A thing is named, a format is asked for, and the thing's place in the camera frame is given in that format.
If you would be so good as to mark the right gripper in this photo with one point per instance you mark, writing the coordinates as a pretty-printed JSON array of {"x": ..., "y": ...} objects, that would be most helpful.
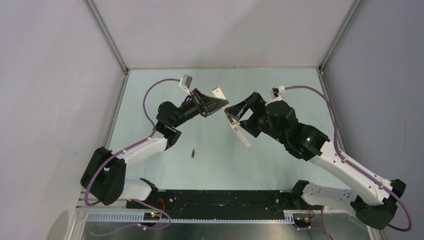
[{"x": 256, "y": 103}]

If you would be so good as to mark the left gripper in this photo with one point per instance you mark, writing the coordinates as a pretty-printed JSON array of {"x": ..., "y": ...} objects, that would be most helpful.
[{"x": 207, "y": 104}]

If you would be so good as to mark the white remote control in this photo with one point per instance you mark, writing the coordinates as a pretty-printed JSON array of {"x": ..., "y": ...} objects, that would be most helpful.
[{"x": 220, "y": 96}]

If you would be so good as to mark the white battery cover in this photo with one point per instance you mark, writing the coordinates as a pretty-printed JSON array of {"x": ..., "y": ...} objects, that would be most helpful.
[{"x": 237, "y": 130}]

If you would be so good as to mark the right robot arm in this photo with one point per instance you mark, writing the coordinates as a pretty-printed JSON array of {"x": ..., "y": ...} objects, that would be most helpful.
[{"x": 370, "y": 198}]

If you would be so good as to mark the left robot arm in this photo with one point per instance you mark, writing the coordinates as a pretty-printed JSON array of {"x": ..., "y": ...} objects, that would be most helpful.
[{"x": 105, "y": 175}]

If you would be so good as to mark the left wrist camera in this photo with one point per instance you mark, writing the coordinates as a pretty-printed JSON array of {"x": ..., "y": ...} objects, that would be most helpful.
[{"x": 185, "y": 83}]

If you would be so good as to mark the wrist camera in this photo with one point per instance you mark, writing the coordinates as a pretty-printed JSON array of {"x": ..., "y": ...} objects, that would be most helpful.
[
  {"x": 277, "y": 93},
  {"x": 185, "y": 83}
]

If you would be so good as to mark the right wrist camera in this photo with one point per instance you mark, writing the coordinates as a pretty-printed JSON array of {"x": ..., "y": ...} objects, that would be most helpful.
[{"x": 277, "y": 93}]

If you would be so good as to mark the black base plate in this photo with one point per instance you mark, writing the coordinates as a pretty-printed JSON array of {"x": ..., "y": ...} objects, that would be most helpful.
[{"x": 226, "y": 204}]

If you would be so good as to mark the white cable duct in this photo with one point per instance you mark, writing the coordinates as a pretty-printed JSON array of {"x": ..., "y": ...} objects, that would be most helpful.
[{"x": 145, "y": 217}]

